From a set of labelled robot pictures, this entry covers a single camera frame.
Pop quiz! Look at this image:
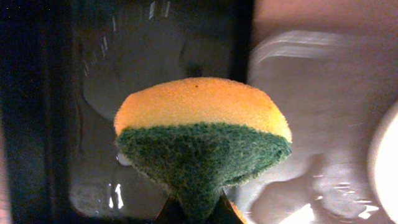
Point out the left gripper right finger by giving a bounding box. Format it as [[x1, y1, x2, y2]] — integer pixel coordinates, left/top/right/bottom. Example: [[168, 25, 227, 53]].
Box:
[[214, 191, 244, 224]]

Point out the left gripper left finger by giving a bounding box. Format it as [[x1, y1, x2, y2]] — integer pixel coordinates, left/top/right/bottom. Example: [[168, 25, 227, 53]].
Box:
[[152, 197, 186, 224]]

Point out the green and yellow sponge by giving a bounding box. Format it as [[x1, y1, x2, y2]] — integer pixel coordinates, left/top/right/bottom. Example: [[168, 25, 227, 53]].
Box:
[[114, 77, 292, 223]]

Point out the cream white plate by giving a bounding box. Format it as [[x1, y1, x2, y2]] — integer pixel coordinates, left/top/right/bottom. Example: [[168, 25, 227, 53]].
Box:
[[368, 103, 397, 223]]

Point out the brown plastic serving tray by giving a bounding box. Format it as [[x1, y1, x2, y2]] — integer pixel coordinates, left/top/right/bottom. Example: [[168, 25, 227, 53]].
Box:
[[231, 30, 397, 223]]

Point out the black rectangular tray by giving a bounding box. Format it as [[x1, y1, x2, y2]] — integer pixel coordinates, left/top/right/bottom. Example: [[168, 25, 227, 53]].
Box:
[[1, 0, 254, 223]]

